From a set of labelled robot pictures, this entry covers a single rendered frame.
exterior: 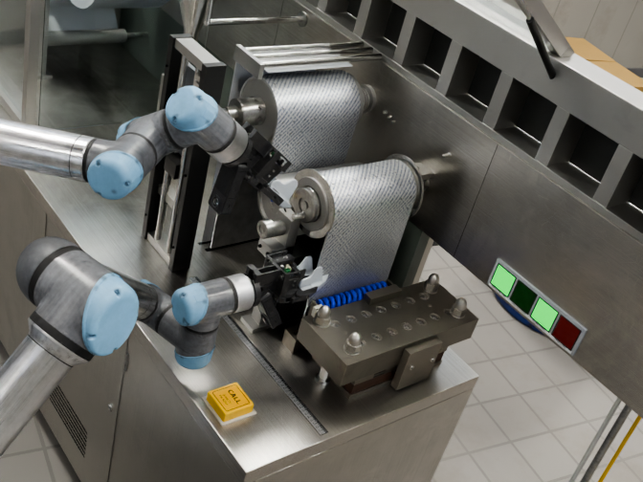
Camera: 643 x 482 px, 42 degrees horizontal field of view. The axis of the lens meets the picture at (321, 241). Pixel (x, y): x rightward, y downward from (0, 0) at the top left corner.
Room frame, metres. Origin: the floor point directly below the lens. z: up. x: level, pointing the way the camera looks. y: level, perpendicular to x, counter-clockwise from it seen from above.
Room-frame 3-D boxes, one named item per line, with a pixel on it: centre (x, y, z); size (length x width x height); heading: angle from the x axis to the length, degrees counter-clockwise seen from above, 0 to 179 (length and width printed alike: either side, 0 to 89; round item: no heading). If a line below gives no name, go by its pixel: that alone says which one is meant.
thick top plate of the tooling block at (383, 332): (1.51, -0.20, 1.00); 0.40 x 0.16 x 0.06; 136
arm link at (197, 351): (1.30, 0.20, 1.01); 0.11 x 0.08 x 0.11; 61
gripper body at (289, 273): (1.40, 0.08, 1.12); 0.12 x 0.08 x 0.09; 136
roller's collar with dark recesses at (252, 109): (1.68, 0.23, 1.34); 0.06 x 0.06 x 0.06; 46
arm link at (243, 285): (1.34, 0.13, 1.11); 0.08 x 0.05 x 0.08; 46
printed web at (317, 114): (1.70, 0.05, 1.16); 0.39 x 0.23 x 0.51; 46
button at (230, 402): (1.24, 0.09, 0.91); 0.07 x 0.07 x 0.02; 46
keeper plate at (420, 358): (1.46, -0.28, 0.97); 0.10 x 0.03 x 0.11; 136
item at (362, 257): (1.57, -0.09, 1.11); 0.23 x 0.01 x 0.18; 136
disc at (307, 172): (1.52, 0.04, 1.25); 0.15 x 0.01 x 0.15; 46
